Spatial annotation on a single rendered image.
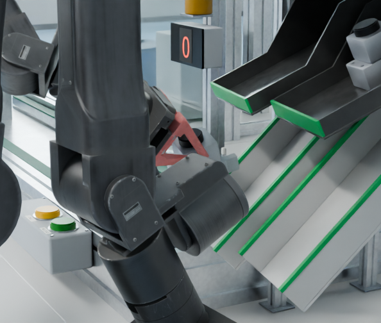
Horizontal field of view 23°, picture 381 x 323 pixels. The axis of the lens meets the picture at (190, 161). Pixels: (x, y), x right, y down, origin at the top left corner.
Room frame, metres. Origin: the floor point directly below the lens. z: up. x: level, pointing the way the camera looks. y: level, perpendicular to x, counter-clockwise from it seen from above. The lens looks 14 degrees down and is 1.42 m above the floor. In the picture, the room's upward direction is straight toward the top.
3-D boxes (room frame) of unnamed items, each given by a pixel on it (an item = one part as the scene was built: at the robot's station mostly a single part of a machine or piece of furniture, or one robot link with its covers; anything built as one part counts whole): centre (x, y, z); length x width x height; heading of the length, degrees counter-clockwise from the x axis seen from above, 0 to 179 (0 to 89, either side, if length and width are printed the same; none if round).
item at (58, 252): (1.43, 0.23, 0.93); 0.21 x 0.07 x 0.06; 28
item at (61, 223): (1.37, 0.20, 0.96); 0.04 x 0.04 x 0.02
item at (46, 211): (1.43, 0.23, 0.96); 0.04 x 0.04 x 0.02
